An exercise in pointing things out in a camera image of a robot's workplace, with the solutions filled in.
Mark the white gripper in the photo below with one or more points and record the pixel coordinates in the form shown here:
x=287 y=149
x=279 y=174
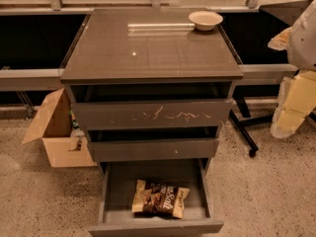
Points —
x=303 y=46

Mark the brown chip bag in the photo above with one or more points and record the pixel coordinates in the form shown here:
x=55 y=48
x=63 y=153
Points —
x=163 y=199

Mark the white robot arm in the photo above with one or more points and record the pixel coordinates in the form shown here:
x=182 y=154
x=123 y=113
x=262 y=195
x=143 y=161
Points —
x=301 y=51

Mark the grey drawer cabinet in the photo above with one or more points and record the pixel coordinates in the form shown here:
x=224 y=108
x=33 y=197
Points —
x=178 y=46

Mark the grey middle drawer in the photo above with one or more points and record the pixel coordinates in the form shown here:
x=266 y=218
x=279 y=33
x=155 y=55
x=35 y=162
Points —
x=153 y=144

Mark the grey drawer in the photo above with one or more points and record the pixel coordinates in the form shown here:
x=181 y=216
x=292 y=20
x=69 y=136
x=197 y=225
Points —
x=153 y=144
x=117 y=218
x=150 y=105

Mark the grey top drawer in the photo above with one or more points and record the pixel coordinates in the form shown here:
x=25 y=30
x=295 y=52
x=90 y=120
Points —
x=150 y=105

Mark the grey bottom drawer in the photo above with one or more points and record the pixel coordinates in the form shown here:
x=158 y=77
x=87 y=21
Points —
x=117 y=218

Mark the black rolling stand table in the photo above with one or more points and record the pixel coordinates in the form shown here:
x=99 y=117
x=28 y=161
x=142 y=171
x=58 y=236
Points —
x=263 y=80

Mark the white bowl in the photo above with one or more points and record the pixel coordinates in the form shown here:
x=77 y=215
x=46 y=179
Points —
x=205 y=20

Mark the bottle in cardboard box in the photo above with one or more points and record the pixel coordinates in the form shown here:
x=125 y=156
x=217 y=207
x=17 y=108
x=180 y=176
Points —
x=76 y=131

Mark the open cardboard box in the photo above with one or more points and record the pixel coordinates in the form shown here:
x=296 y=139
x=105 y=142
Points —
x=53 y=126

